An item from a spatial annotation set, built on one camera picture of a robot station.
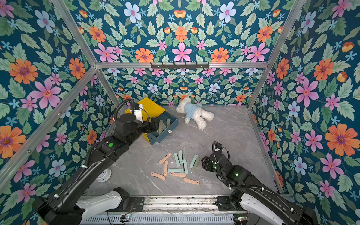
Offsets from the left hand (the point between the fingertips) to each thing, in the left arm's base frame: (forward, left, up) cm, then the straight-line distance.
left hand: (153, 117), depth 70 cm
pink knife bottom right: (-23, -16, -33) cm, 43 cm away
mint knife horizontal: (-16, -8, -34) cm, 38 cm away
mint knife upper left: (-9, -9, -33) cm, 35 cm away
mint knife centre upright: (-12, -14, -32) cm, 37 cm away
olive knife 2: (+10, -5, -17) cm, 20 cm away
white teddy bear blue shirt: (+26, -20, -24) cm, 41 cm away
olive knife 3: (+7, -2, -18) cm, 19 cm away
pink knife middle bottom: (-19, -10, -33) cm, 39 cm away
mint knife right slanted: (-12, -20, -32) cm, 40 cm away
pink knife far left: (-20, 0, -33) cm, 38 cm away
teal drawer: (-5, +2, -12) cm, 13 cm away
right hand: (-16, -27, -21) cm, 37 cm away
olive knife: (-14, -21, -33) cm, 41 cm away
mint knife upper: (-8, -12, -32) cm, 35 cm away
